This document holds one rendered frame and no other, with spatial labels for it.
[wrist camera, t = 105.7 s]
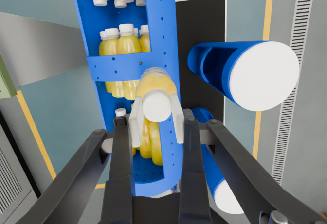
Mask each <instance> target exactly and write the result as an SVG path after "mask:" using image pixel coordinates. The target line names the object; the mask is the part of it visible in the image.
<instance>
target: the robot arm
mask: <svg viewBox="0 0 327 224"><path fill-rule="evenodd" d="M171 103H172V116H173V122H174V127H175V132H176V138H177V143H179V144H180V143H183V157H182V172H181V189H180V192H177V193H172V194H169V195H166V196H163V197H159V198H152V197H145V196H136V192H135V180H134V167H133V154H132V146H133V147H139V146H140V145H141V137H142V129H143V121H144V114H143V109H142V106H143V103H142V97H141V96H137V97H136V98H135V101H134V105H133V108H132V111H131V114H124V115H123V116H118V117H115V118H114V119H113V123H114V130H113V131H110V132H106V129H96V130H95V131H93V132H92V133H91V134H90V135H89V137H88V138H87V139H86V140H85V142H84V143H83V144H82V145H81V147H80V148H79V149H78V150H77V151H76V153H75V154H74V155H73V156H72V158H71V159H70V160H69V162H68V163H67V164H66V165H65V166H64V168H63V169H62V170H61V171H60V173H59V174H58V175H57V176H56V178H55V179H54V180H53V181H52V183H51V184H50V185H49V186H48V187H47V188H46V190H45V191H44V192H43V193H42V195H41V196H40V197H39V198H38V200H37V201H36V202H35V203H34V205H33V206H32V207H31V208H30V210H29V211H28V212H27V213H26V214H25V215H24V216H22V217H21V218H20V219H19V220H18V221H17V222H16V223H14V224H78V223H79V221H80V218H81V216H82V214H83V212H84V210H85V208H86V206H87V204H88V202H89V200H90V198H91V196H92V194H93V191H94V189H95V187H96V185H97V183H98V181H99V179H100V177H101V175H102V173H103V171H104V169H105V167H106V164H107V162H108V160H109V158H110V156H111V161H110V170H109V180H107V181H106V183H105V191H104V198H103V205H102V213H101V220H100V221H99V222H98V223H97V224H229V223H228V222H227V221H226V220H225V219H223V218H222V217H221V216H220V215H219V214H218V213H216V212H215V211H214V210H213V209H212V208H211V207H210V205H209V197H208V189H207V182H206V174H205V172H204V166H203V158H202V149H201V144H206V147H207V149H208V151H209V152H210V154H211V156H212V158H213V159H214V161H215V163H216V165H217V166H218V168H219V170H220V172H221V173H222V175H223V177H224V179H225V180H226V182H227V184H228V186H229V187H230V189H231V191H232V193H233V194H234V196H235V198H236V200H237V201H238V203H239V205H240V207H241V208H242V210H243V212H244V214H245V215H246V217H247V219H248V220H249V222H250V223H251V224H327V219H326V218H324V217H323V216H321V215H320V214H319V213H317V212H316V211H314V210H313V209H311V208H310V207H309V206H307V205H306V204H304V203H303V202H301V201H300V200H298V199H297V198H296V197H294V196H293V195H291V194H290V193H288V192H287V191H286V190H284V189H283V188H282V187H281V186H280V185H279V184H278V183H277V182H276V180H275V179H274V178H273V177H272V176H271V175H270V174H269V173H268V172H267V171H266V170H265V169H264V168H263V166H262V165H261V164H260V163H259V162H258V161H257V160H256V159H255V158H254V157H253V156H252V155H251V154H250V153H249V151H248V150H247V149H246V148H245V147H244V146H243V145H242V144H241V143H240V142H239V141H238V140H237V139H236V137H235V136H234V135H233V134H232V133H231V132H230V131H229V130H228V129H227V128H226V127H225V126H224V125H223V123H222V122H221V121H219V120H216V119H210V120H207V122H206V123H200V122H199V121H198V119H196V118H195V117H194V115H193V113H192V111H191V110H190V109H182V108H181V105H180V102H179V99H178V96H177V94H176V93H172V94H171ZM131 144H132V145H131Z"/></svg>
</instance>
